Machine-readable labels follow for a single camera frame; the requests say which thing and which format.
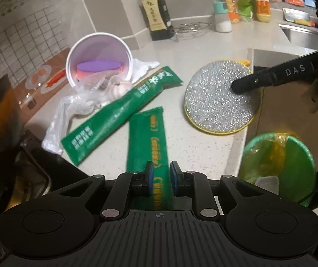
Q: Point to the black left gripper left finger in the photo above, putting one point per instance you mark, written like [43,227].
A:
[124,192]

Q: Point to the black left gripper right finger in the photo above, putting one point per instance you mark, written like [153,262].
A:
[198,187]

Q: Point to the white plastic bowl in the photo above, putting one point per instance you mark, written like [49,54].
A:
[99,46]

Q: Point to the green snack wrapper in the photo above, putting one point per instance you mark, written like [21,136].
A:
[81,142]
[147,143]

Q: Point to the clear plastic bag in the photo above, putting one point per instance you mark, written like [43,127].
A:
[88,95]

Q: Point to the soy sauce bottle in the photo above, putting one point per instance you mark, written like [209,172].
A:
[158,19]

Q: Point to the teal lid salt shaker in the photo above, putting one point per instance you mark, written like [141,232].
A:
[222,20]

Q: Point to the green trash bin with bag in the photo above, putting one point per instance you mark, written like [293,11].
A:
[283,156]

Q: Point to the yellow sauce bottle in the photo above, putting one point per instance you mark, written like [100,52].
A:
[263,10]

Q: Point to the silver glitter round scrubber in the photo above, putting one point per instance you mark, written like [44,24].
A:
[211,105]

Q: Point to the steel kitchen sink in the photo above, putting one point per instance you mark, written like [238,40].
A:
[300,36]

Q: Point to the garlic bulb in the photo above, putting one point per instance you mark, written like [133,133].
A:
[118,89]

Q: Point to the metal wire trivet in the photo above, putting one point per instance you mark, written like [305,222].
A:
[190,30]

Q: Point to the cleaver with yellow handle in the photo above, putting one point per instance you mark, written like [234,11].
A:
[298,17]

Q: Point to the orange cleaner bottle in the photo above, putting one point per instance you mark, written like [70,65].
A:
[232,11]

